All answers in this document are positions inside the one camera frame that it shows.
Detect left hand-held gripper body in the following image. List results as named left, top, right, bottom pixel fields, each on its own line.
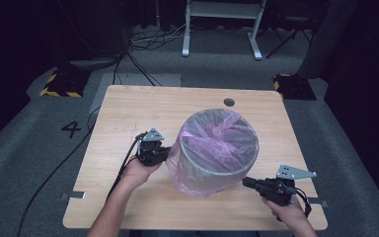
left=135, top=127, right=166, bottom=167

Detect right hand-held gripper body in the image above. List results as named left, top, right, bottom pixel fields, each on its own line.
left=260, top=164, right=318, bottom=207

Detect pink plastic trash bag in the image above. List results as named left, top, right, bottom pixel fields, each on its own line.
left=165, top=108, right=261, bottom=199

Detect person's right hand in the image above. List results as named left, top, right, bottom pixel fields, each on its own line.
left=263, top=197, right=307, bottom=230

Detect person's left hand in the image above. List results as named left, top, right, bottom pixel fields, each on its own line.
left=121, top=156, right=163, bottom=193

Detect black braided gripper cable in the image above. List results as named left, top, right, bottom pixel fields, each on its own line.
left=106, top=131, right=148, bottom=202

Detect metal table edge bracket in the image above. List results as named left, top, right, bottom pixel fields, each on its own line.
left=307, top=197, right=329, bottom=208

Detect long black floor cable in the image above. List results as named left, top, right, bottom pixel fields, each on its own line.
left=15, top=55, right=119, bottom=237

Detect black yellow-edged base plate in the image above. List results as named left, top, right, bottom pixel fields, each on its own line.
left=272, top=73, right=318, bottom=102
left=39, top=67, right=92, bottom=99

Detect tangle of floor cables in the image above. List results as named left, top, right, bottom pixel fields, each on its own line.
left=128, top=22, right=192, bottom=52

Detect white desk frame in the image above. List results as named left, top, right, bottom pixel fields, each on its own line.
left=181, top=0, right=268, bottom=61

